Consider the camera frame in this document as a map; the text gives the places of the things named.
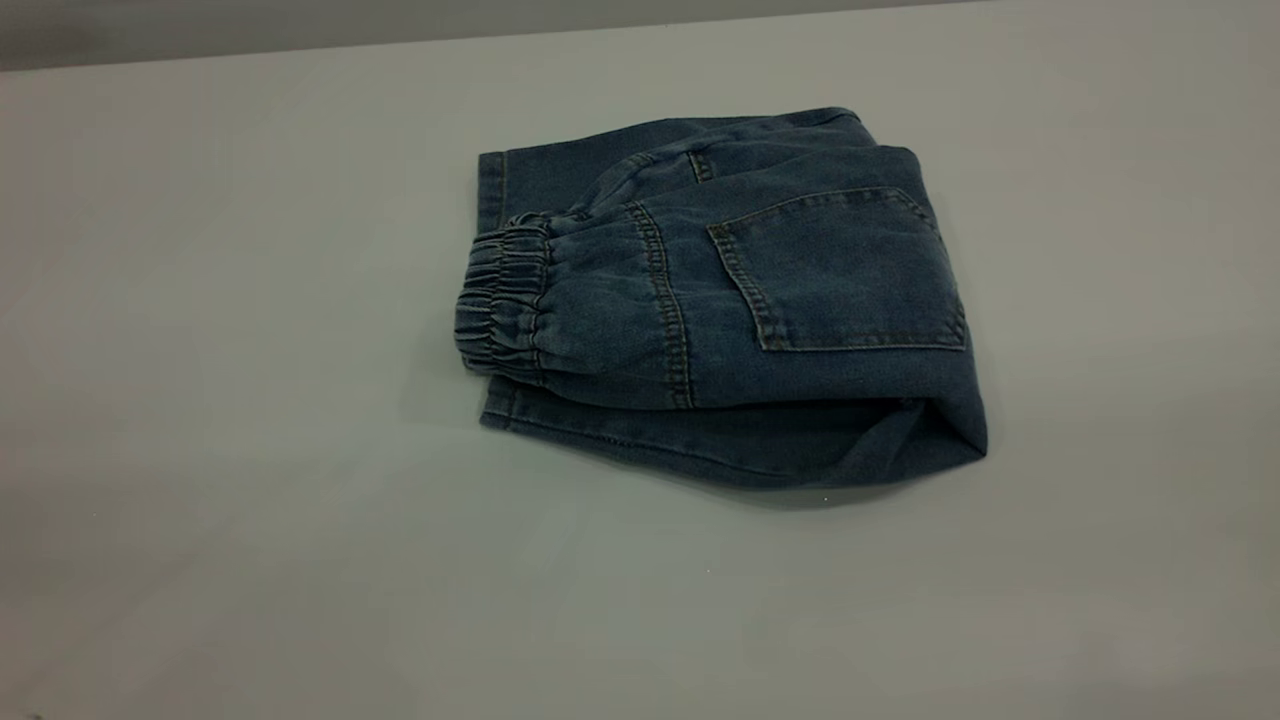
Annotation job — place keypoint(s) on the blue denim shorts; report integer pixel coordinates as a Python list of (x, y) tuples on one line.
[(800, 300)]

